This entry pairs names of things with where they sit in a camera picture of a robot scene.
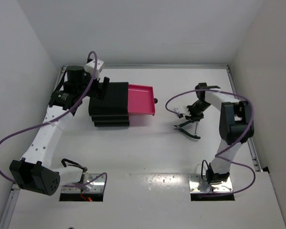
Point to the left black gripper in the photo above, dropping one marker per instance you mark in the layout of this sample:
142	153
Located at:
98	92

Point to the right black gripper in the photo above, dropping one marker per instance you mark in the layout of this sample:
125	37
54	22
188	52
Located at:
192	117

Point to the green flush cutters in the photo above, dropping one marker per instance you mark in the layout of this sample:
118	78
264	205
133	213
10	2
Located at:
183	128

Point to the black drawer cabinet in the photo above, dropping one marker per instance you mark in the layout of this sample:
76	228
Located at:
112	111

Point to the pink top drawer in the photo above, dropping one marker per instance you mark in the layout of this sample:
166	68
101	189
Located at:
141	100

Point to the silver metal wrench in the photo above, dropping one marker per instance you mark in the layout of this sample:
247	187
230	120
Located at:
196	128

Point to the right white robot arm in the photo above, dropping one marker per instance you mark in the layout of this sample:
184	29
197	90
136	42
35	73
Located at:
235	127

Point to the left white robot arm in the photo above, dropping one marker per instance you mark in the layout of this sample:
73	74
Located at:
33	172

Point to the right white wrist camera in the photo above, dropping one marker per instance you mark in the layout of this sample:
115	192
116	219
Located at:
178	113

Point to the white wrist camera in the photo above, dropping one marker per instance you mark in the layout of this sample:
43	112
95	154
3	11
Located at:
178	113
94	66

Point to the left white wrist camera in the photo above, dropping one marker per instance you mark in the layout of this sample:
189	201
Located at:
94	66

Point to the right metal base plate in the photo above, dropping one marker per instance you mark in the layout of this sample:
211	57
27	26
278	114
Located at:
199	185

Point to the metal base plate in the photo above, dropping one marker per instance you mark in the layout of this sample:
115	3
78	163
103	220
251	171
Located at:
91	184
199	185

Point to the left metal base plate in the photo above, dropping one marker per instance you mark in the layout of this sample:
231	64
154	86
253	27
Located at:
91	184

